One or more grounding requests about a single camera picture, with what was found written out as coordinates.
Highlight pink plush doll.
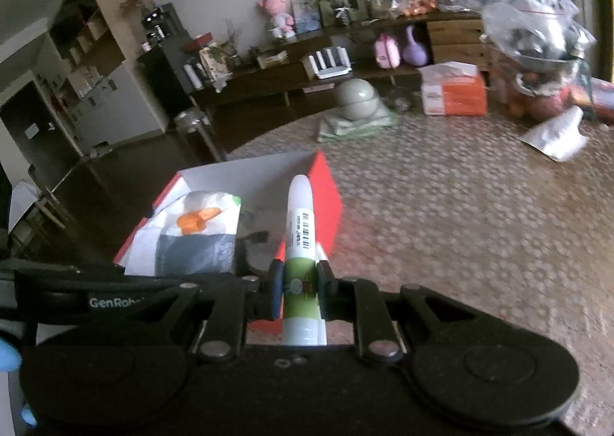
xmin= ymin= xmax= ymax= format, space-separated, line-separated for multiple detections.
xmin=256 ymin=0 xmax=294 ymax=40

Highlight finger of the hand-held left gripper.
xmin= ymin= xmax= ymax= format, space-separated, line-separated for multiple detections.
xmin=234 ymin=229 xmax=269 ymax=274

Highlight blue white picture card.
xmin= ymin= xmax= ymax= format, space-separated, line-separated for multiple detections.
xmin=292 ymin=0 xmax=321 ymax=34

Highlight wooden chair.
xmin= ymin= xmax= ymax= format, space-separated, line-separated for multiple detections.
xmin=10 ymin=168 xmax=68 ymax=245

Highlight black side cabinet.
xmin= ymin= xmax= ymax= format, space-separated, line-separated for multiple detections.
xmin=138 ymin=40 xmax=202 ymax=130

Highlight large clear bag of cookware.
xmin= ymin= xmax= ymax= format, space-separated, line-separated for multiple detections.
xmin=467 ymin=0 xmax=596 ymax=120

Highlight grey green stacked bowls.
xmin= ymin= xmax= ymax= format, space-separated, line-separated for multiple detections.
xmin=336 ymin=80 xmax=380 ymax=121

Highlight pink toy suitcase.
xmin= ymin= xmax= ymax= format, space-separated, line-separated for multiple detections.
xmin=374 ymin=33 xmax=401 ymax=69

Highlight small grey crumpled object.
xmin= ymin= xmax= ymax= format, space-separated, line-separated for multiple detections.
xmin=388 ymin=88 xmax=416 ymax=111

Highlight transparent plastic stool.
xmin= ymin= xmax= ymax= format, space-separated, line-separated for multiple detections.
xmin=173 ymin=107 xmax=226 ymax=163

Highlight vase with dry twigs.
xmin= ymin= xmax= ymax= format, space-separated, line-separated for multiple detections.
xmin=223 ymin=19 xmax=245 ymax=70

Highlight small cardboard box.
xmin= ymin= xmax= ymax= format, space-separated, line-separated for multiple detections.
xmin=256 ymin=50 xmax=289 ymax=70

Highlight person's left hand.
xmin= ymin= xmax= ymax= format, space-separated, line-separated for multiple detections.
xmin=0 ymin=339 xmax=38 ymax=426

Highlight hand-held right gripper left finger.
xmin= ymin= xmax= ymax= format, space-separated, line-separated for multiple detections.
xmin=125 ymin=261 xmax=284 ymax=364

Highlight purple gourd vase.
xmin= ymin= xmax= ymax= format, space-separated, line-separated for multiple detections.
xmin=402 ymin=26 xmax=430 ymax=67

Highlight orange white tissue pack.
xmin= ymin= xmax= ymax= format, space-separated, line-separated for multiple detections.
xmin=421 ymin=61 xmax=489 ymax=117

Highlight green white tube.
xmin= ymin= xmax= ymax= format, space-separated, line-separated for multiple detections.
xmin=282 ymin=174 xmax=328 ymax=347

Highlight red flat box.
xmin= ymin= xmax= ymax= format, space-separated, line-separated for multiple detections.
xmin=181 ymin=33 xmax=213 ymax=52

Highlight red cardboard box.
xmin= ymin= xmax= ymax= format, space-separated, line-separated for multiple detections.
xmin=114 ymin=151 xmax=343 ymax=336

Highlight white plastic bag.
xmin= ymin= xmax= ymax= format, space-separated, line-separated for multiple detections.
xmin=127 ymin=191 xmax=241 ymax=276

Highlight wooden television cabinet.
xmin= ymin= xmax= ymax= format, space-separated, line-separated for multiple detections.
xmin=189 ymin=12 xmax=490 ymax=106

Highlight picture frame with plant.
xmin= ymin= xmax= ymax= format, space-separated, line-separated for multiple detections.
xmin=319 ymin=0 xmax=368 ymax=27

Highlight black coffee machine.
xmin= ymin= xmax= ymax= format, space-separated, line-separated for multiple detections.
xmin=141 ymin=5 xmax=183 ymax=51

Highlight folded green cloth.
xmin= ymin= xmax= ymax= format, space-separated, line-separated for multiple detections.
xmin=317 ymin=107 xmax=399 ymax=142

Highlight white router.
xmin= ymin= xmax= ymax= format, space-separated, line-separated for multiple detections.
xmin=302 ymin=47 xmax=352 ymax=81

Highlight floral paper bag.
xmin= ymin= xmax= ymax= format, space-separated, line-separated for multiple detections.
xmin=199 ymin=45 xmax=231 ymax=92

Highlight white pouch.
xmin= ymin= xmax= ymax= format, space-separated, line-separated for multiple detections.
xmin=520 ymin=107 xmax=588 ymax=163

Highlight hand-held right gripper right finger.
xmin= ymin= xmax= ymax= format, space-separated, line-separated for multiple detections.
xmin=317 ymin=261 xmax=480 ymax=365

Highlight white bottle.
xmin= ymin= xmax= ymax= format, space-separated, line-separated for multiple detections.
xmin=183 ymin=63 xmax=205 ymax=90

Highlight wall shelf cabinets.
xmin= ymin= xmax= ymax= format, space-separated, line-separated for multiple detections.
xmin=0 ymin=0 xmax=164 ymax=154

